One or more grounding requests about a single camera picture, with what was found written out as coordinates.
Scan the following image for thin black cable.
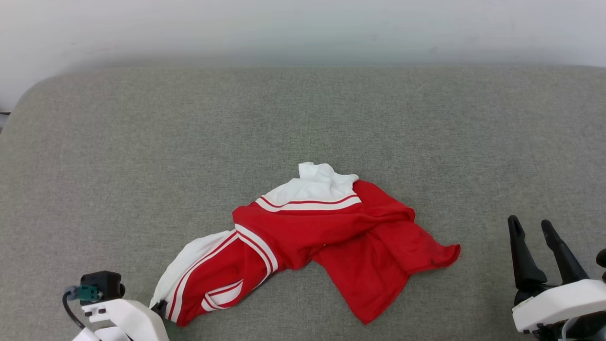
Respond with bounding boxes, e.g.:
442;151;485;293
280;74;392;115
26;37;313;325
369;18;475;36
62;286;91;331

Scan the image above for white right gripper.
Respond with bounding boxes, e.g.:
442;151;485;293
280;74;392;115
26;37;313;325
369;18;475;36
508;215;606;341

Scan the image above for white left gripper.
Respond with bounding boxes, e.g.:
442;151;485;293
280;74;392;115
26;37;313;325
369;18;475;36
72;298;170;341

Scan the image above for red and white shirt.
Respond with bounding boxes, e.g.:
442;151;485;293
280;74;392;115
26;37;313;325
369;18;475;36
150;162;462;327

